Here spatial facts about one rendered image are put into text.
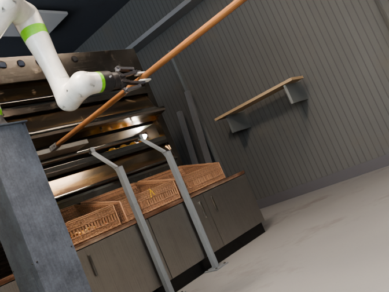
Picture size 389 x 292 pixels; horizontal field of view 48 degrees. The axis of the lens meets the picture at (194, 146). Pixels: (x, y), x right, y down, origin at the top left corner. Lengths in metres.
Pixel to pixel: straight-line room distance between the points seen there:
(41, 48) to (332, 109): 3.82
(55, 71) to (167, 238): 1.62
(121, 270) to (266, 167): 3.22
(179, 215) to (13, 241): 1.57
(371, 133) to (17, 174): 3.98
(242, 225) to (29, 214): 2.20
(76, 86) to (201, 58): 4.29
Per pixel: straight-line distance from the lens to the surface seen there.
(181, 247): 3.27
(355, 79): 5.15
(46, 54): 2.06
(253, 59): 5.64
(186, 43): 1.93
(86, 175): 3.63
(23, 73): 3.74
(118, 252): 2.95
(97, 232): 2.96
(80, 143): 3.03
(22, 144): 2.08
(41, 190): 2.04
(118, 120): 3.80
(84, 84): 1.87
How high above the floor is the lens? 0.63
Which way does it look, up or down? 5 degrees up
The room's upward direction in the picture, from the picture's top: 23 degrees counter-clockwise
